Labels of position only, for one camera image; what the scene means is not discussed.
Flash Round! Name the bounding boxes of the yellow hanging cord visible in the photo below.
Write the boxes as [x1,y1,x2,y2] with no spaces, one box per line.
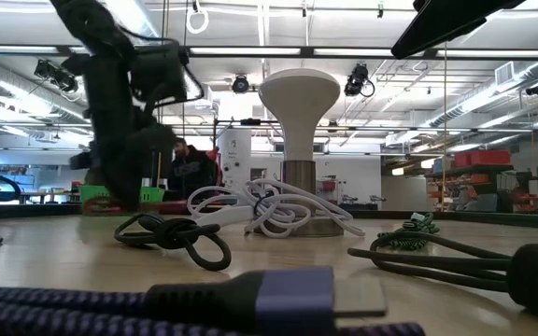
[156,0,170,189]

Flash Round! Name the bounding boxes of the white bulb lamp metal base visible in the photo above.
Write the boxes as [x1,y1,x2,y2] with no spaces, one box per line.
[258,68,345,238]

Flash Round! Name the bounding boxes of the white USB cable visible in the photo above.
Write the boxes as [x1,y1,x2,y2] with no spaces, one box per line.
[186,178,366,240]

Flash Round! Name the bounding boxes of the person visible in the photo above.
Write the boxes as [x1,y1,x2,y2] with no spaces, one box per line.
[167,136,219,202]

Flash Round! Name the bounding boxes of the green braided USB cable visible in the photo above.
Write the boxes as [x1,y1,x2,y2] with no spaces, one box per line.
[375,212,441,252]

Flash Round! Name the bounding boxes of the purple braided USB cable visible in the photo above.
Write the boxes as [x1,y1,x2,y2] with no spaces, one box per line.
[0,266,427,336]

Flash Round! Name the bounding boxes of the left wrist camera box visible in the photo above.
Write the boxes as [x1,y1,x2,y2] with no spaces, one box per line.
[131,41,191,104]

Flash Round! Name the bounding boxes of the black aluminium table frame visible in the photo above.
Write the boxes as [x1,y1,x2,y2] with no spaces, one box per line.
[0,200,538,231]

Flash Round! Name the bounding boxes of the storage shelf rack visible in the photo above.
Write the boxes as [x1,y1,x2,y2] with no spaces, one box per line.
[425,163,538,214]

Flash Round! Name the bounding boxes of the red storage bins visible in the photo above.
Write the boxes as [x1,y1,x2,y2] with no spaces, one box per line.
[454,149,512,169]

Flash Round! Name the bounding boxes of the silver ceiling duct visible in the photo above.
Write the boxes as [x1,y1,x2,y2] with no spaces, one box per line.
[430,60,538,128]
[0,64,95,127]

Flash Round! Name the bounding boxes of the black linear ceiling light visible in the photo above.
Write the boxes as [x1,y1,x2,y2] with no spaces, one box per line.
[0,44,538,61]

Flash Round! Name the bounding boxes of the white hanging ring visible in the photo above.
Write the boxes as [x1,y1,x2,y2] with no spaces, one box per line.
[185,5,211,35]

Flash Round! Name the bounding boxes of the green plastic mesh bin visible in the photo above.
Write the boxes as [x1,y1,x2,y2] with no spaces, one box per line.
[78,184,166,205]

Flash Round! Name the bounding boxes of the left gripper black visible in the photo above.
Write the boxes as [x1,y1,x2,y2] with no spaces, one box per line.
[85,105,177,212]

